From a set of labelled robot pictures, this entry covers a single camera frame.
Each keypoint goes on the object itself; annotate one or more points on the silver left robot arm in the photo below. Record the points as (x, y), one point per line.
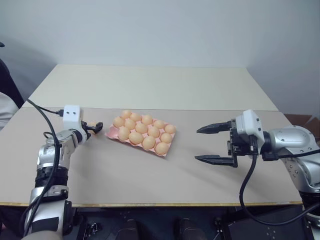
(48, 153)

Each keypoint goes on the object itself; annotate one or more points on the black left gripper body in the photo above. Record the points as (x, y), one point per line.
(85, 130)

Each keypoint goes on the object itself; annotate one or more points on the black robot stand base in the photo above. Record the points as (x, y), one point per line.
(160, 223)

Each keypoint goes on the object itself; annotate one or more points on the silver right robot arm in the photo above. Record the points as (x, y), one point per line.
(291, 140)

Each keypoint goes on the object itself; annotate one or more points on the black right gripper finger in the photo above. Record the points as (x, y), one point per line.
(215, 127)
(216, 160)

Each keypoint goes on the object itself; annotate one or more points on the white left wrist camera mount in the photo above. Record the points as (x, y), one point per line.
(71, 116)

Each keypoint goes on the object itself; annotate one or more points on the brown egg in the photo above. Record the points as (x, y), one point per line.
(149, 142)
(170, 129)
(136, 138)
(135, 117)
(129, 124)
(124, 133)
(165, 137)
(118, 121)
(125, 114)
(161, 148)
(158, 124)
(153, 132)
(141, 128)
(147, 120)

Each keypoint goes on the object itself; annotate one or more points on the pink egg carton tray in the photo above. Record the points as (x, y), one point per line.
(111, 132)

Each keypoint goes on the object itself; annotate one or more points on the black chair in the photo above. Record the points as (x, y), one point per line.
(8, 82)

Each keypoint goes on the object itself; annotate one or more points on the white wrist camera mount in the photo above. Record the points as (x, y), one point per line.
(248, 125)
(71, 116)

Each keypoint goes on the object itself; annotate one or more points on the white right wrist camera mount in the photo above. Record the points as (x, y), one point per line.
(248, 125)

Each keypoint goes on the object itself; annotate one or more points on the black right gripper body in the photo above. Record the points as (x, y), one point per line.
(240, 146)

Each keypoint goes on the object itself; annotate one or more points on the white cloth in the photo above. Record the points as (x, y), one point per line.
(7, 112)

